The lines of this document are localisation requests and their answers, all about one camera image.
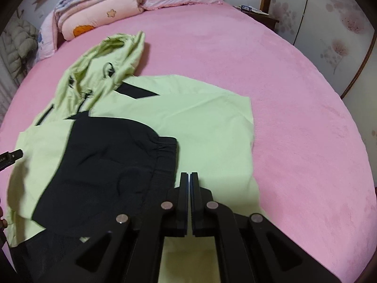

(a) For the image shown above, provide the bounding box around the white floral wardrobe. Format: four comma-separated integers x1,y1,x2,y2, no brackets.
260,0,377,154

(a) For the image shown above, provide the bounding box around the beige puffer coat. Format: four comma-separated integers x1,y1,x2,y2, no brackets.
1,18,39,85

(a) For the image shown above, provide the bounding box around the dark wooden nightstand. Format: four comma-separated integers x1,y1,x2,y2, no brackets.
235,6,279,31

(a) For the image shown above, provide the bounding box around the white cartoon cushion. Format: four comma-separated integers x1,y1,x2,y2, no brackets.
36,11,58,62

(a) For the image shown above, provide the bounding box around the folded pink cartoon quilt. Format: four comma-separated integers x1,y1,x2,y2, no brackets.
52,0,143,41

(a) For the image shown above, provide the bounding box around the green and black hooded jacket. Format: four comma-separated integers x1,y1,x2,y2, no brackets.
7,32,260,282

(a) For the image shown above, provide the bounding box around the pink fleece bed sheet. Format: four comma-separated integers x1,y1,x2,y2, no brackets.
1,3,376,282

